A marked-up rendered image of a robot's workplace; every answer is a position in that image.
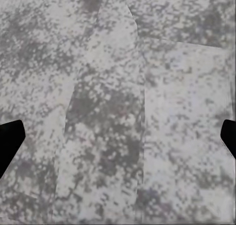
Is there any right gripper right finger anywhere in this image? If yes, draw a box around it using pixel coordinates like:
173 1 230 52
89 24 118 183
220 119 236 159

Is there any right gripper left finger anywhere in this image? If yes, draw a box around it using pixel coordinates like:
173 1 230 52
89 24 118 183
0 120 26 178

